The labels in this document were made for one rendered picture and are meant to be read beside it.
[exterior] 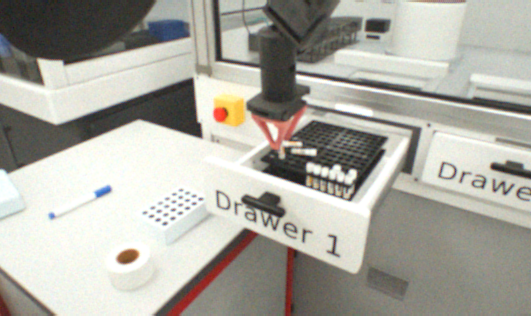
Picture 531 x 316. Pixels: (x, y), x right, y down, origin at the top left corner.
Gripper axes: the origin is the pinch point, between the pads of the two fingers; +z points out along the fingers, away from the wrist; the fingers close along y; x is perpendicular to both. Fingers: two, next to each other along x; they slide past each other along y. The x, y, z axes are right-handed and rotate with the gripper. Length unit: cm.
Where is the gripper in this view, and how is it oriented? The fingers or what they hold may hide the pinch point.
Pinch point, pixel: (280, 140)
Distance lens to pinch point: 63.8
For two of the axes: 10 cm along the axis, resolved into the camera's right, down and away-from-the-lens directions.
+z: 0.5, 8.0, 6.0
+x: -8.2, -3.1, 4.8
